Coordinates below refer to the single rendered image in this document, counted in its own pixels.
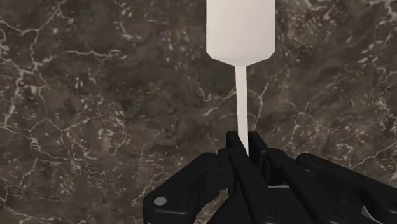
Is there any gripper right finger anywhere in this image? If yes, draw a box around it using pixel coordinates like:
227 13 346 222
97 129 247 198
247 130 397 224

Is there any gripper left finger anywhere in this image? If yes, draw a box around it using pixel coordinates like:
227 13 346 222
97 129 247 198
143 130 274 224

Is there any white spatula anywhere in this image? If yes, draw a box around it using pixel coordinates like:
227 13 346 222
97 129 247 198
205 0 276 157

